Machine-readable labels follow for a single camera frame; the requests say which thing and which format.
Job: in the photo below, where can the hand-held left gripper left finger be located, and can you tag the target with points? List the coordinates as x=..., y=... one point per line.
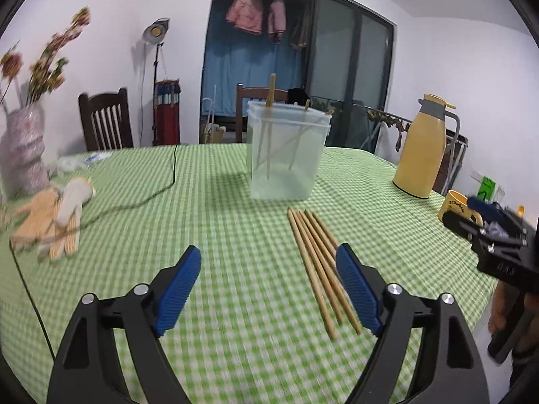
x=179, y=290

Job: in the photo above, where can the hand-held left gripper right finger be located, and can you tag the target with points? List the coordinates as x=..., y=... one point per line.
x=358, y=290

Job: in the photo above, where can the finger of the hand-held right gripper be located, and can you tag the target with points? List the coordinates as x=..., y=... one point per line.
x=461, y=225
x=482, y=205

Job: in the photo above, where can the bunch of wooden chopsticks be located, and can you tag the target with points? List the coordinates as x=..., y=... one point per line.
x=320, y=269

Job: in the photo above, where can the clear plastic container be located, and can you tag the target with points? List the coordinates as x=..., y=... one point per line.
x=286, y=176

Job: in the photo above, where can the light wooden chopstick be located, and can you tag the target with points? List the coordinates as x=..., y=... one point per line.
x=300, y=134
x=270, y=92
x=294, y=139

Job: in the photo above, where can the person's right hand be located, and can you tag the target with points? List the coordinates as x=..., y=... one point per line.
x=501, y=307

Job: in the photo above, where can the yellow bear mug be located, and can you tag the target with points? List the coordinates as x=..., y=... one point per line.
x=454, y=207

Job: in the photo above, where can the metal drying rack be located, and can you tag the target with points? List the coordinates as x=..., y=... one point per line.
x=457, y=151

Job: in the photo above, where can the green checked tablecloth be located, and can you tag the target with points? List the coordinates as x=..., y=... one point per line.
x=236, y=240

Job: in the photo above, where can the yellow thermos jug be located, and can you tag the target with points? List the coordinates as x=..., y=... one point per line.
x=421, y=151

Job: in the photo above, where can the white knit work glove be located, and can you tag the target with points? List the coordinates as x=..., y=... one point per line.
x=73, y=197

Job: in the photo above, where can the white blue packet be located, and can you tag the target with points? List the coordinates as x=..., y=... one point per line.
x=97, y=158

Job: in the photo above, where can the yellow knit work glove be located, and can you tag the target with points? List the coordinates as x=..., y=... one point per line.
x=40, y=219

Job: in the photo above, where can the white folding rack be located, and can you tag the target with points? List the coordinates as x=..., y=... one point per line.
x=212, y=126

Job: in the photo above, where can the crumpled white cloth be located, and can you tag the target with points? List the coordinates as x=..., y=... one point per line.
x=67, y=163

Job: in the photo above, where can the red fabric hanging decoration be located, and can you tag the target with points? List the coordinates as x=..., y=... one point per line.
x=166, y=113

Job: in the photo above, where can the dark wooden chair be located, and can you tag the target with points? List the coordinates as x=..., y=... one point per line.
x=257, y=92
x=105, y=122

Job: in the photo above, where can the sliding glass door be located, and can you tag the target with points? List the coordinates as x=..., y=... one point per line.
x=349, y=59

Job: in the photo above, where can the black jacket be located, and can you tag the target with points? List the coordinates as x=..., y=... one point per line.
x=298, y=94

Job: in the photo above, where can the pink textured vase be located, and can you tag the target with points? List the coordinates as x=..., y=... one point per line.
x=23, y=151

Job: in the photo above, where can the blue curtain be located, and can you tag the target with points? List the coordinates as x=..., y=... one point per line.
x=236, y=63

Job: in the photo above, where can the studio light on stand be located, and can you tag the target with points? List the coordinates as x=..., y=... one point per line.
x=155, y=31

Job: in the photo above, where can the tall dried rose stems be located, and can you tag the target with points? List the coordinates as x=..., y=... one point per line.
x=52, y=59

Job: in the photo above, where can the small pink jacket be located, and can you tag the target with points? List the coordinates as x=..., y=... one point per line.
x=278, y=19

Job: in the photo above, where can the large pink jacket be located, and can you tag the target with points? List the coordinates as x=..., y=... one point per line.
x=245, y=12

